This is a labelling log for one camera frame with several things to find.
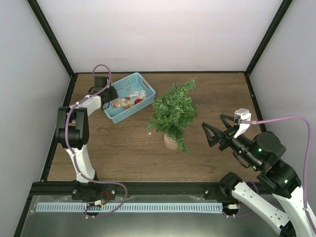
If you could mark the red ball ornament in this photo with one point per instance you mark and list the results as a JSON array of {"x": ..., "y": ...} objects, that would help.
[{"x": 137, "y": 101}]

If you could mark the blue plastic basket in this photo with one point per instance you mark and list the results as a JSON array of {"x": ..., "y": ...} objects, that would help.
[{"x": 133, "y": 82}]

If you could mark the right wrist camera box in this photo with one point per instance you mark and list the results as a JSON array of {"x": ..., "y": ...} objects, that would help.
[{"x": 240, "y": 116}]

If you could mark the black aluminium front rail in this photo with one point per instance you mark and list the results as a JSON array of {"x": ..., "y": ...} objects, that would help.
[{"x": 91, "y": 190}]

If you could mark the black frame post left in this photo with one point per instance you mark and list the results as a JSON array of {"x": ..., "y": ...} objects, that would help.
[{"x": 39, "y": 14}]

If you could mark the small green christmas tree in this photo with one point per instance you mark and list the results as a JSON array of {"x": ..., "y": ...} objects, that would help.
[{"x": 174, "y": 111}]

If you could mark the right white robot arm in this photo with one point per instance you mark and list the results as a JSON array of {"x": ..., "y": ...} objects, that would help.
[{"x": 263, "y": 153}]

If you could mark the light blue cable duct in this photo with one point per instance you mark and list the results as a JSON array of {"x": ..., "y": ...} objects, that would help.
[{"x": 132, "y": 207}]

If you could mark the gingerbread figure ornament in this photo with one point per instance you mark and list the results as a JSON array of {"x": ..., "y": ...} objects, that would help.
[{"x": 124, "y": 102}]

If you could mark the black frame post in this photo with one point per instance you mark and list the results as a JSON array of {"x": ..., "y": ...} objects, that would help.
[
  {"x": 279, "y": 15},
  {"x": 39, "y": 14}
]

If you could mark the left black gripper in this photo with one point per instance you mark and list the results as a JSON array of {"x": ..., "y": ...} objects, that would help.
[{"x": 114, "y": 95}]

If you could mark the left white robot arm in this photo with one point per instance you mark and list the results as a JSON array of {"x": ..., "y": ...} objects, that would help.
[{"x": 72, "y": 130}]

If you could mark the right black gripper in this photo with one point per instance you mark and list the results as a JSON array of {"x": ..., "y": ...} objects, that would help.
[{"x": 226, "y": 135}]

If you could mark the black frame post right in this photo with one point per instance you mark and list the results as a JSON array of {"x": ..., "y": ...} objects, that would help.
[{"x": 279, "y": 15}]

